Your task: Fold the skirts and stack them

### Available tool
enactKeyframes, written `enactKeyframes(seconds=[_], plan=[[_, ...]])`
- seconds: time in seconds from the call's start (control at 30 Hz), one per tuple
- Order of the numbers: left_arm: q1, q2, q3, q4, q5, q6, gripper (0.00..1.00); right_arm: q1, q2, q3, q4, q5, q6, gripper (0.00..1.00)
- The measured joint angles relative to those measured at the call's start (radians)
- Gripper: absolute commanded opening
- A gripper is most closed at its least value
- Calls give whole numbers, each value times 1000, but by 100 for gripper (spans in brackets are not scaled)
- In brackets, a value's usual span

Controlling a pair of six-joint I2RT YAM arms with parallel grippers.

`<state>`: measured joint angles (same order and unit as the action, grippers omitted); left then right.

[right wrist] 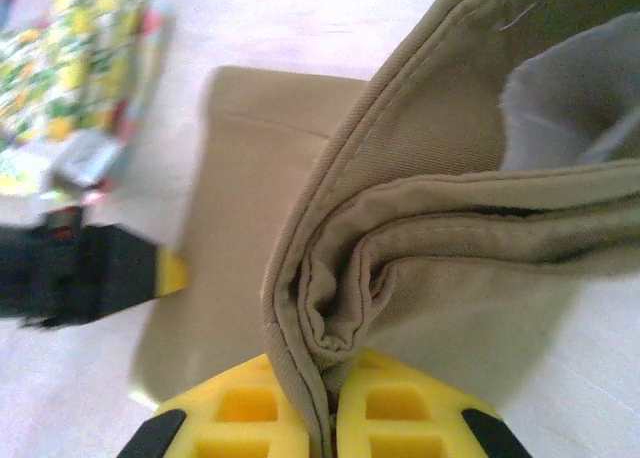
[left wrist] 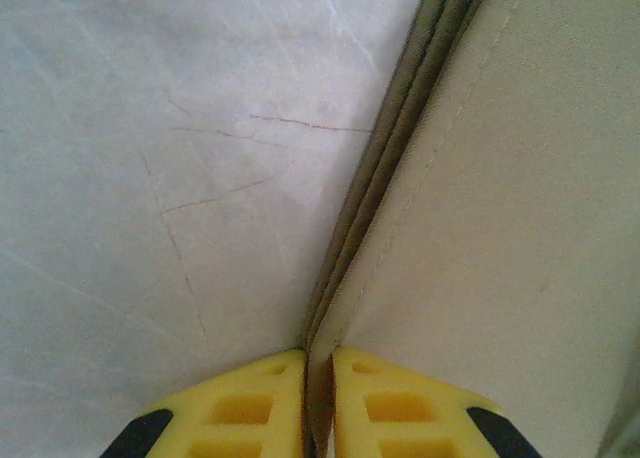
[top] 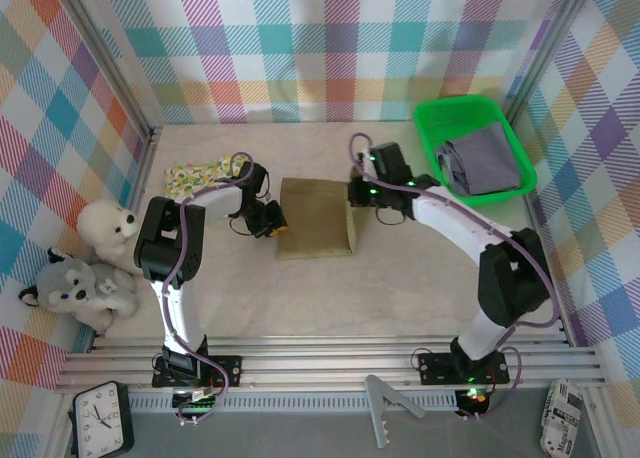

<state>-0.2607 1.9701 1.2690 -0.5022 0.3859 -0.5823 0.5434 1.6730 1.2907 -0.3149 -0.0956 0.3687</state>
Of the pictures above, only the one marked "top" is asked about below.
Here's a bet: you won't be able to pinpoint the olive khaki skirt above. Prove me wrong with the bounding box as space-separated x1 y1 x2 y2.
277 166 374 262

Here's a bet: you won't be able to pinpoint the lemon print skirt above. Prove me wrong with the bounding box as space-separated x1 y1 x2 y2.
164 152 246 199

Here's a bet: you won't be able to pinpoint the plain lavender skirt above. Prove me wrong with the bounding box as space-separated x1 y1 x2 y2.
434 123 521 197

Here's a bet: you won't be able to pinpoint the green plastic basket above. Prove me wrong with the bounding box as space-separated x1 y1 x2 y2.
412 93 539 208

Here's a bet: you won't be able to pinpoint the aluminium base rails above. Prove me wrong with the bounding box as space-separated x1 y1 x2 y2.
54 333 614 395

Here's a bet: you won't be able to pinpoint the white teddy bear plush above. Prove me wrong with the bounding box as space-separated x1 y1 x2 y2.
77 199 146 277

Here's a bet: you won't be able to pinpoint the green controller circuit board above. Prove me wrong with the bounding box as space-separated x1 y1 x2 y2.
172 387 221 412

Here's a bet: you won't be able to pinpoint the grey plastic clamp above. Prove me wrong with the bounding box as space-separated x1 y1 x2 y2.
364 374 427 450

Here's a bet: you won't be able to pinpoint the grey husky plush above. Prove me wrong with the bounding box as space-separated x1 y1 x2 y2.
18 247 140 335

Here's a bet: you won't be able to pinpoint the black controller board orange connector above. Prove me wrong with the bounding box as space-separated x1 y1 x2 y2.
457 387 491 414

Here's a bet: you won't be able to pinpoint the black alarm clock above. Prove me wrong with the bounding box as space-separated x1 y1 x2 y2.
72 380 135 458

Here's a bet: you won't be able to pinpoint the newspaper print pouch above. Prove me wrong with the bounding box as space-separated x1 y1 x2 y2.
539 379 585 458

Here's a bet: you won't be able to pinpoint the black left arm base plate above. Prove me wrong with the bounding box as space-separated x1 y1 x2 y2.
151 353 244 390

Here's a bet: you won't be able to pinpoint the grey slotted cable duct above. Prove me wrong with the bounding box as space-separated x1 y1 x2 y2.
127 395 461 415

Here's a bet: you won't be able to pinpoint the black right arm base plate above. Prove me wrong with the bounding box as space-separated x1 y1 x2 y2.
417 350 511 385

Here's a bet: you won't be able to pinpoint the aluminium corner post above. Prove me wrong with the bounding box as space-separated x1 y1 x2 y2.
503 0 597 124
49 0 162 144

